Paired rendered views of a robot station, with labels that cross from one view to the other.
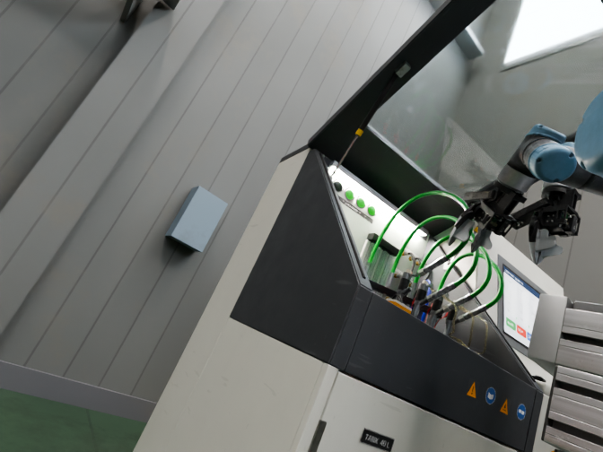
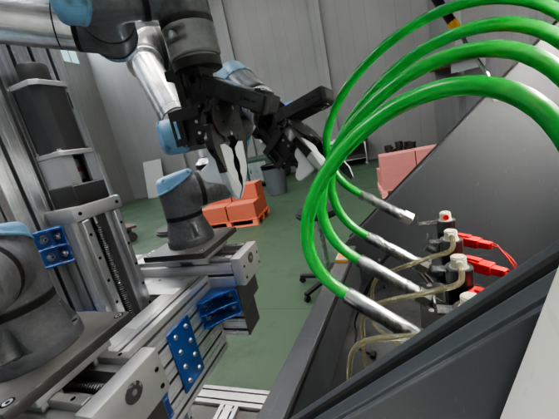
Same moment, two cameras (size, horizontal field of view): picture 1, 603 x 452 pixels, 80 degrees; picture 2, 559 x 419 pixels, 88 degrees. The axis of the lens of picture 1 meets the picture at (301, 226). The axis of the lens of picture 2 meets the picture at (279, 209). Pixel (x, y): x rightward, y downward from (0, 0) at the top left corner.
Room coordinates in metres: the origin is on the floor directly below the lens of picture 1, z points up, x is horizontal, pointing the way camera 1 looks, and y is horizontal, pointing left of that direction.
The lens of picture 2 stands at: (1.25, -0.83, 1.31)
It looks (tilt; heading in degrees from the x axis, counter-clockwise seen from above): 14 degrees down; 142
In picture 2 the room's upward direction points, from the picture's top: 12 degrees counter-clockwise
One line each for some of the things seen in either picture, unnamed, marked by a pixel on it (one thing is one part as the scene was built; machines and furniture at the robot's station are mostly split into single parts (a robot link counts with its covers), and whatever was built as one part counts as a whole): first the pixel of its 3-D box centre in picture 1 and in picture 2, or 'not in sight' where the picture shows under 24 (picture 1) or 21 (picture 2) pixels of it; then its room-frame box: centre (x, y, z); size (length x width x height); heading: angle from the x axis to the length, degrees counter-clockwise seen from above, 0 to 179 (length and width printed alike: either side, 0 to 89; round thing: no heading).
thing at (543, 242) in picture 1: (543, 245); (228, 170); (0.82, -0.59, 1.27); 0.06 x 0.03 x 0.09; 24
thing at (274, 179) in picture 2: not in sight; (275, 179); (-4.20, 3.57, 0.37); 0.59 x 0.58 x 0.73; 55
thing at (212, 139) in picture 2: not in sight; (218, 143); (0.86, -0.61, 1.32); 0.05 x 0.02 x 0.09; 114
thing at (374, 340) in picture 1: (450, 378); (328, 337); (0.85, -0.46, 0.87); 0.62 x 0.04 x 0.16; 114
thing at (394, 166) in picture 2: not in sight; (412, 169); (-1.04, 3.95, 0.34); 1.17 x 0.83 x 0.68; 30
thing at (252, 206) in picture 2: not in sight; (233, 204); (-3.23, 1.71, 0.32); 1.10 x 0.81 x 0.65; 30
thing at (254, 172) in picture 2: not in sight; (251, 170); (-6.75, 4.71, 0.42); 2.13 x 1.94 x 0.84; 31
